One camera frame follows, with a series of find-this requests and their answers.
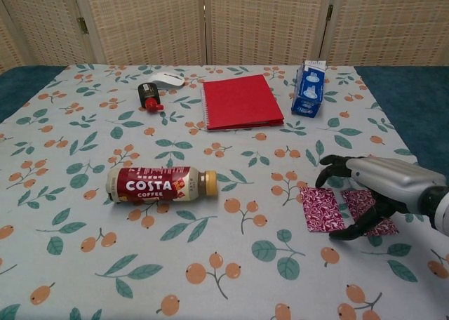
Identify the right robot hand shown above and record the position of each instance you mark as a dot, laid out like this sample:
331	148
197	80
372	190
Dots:
386	179

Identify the floral tablecloth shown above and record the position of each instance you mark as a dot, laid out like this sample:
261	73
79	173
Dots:
224	151

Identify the blue and white carton box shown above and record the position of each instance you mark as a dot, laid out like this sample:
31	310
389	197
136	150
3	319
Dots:
308	92

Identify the red spiral notebook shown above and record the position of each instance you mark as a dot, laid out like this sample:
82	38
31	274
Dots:
242	100

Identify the brass screen hinge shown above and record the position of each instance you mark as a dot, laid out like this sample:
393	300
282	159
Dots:
82	24
329	13

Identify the Costa coffee bottle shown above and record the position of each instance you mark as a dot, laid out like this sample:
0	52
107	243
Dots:
158	185

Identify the white computer mouse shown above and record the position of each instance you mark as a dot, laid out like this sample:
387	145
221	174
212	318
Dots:
166	80

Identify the black bottle with red cap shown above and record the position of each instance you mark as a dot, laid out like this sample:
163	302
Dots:
147	92

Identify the woven folding screen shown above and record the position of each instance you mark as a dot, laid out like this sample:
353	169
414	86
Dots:
147	21

